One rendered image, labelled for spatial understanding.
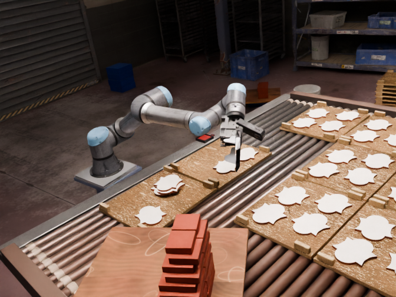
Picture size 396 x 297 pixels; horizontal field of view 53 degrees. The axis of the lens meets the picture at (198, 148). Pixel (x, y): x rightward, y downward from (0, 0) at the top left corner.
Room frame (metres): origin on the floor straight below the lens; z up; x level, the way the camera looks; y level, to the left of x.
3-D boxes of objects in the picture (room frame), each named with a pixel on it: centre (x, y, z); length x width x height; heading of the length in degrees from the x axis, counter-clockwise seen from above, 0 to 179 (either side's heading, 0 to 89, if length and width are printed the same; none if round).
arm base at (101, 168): (1.97, 0.52, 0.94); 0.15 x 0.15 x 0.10
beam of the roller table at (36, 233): (2.01, 0.08, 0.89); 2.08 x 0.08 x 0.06; 131
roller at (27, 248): (1.95, 0.03, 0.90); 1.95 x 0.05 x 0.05; 131
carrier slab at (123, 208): (1.53, 0.21, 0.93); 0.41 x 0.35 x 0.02; 134
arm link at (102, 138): (1.97, 0.51, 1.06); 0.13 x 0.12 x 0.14; 138
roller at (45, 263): (1.84, -0.07, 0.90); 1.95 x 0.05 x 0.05; 131
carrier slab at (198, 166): (1.81, -0.11, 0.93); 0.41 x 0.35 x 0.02; 132
